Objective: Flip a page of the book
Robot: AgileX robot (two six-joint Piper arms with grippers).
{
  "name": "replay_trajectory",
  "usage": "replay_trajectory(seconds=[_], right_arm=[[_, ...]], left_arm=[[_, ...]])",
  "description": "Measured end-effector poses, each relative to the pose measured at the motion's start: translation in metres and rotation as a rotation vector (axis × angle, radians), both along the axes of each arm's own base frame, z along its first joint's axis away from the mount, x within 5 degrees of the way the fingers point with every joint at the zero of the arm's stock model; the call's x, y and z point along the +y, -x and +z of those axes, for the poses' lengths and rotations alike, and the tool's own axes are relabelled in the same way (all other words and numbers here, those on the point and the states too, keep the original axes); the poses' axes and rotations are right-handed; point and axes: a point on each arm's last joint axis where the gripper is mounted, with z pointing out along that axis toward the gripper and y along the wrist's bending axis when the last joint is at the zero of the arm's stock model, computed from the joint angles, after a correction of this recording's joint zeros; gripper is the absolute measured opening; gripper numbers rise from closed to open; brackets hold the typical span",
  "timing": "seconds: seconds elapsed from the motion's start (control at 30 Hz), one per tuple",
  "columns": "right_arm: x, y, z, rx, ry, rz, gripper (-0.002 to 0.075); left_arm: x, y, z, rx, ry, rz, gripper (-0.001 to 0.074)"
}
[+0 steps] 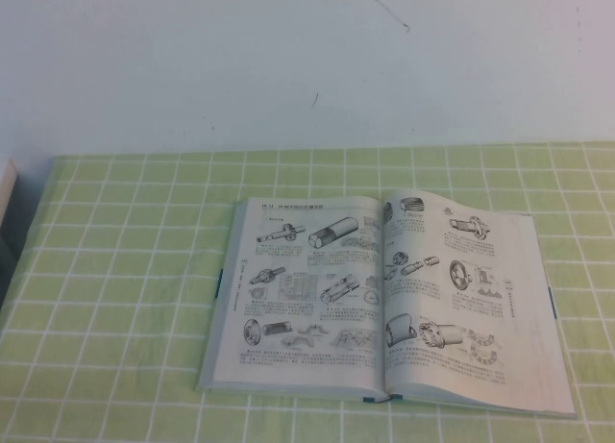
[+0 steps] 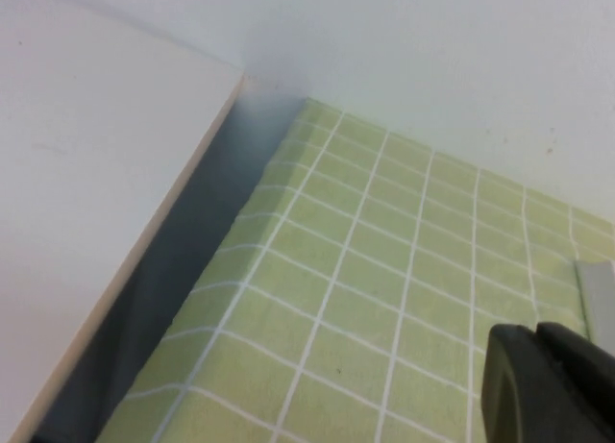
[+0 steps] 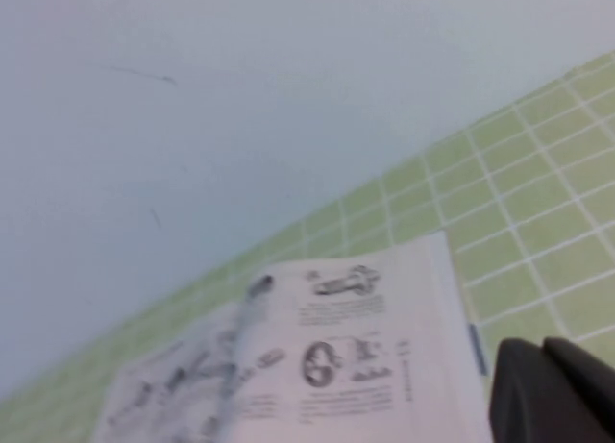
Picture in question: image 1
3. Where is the technical book with drawings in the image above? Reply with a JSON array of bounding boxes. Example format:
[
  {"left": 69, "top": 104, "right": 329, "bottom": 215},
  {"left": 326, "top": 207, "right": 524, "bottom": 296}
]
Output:
[{"left": 197, "top": 188, "right": 579, "bottom": 420}]

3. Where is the beige board panel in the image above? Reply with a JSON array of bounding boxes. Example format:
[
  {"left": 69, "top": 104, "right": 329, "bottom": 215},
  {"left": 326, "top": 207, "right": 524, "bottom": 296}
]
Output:
[{"left": 0, "top": 157, "right": 20, "bottom": 235}]

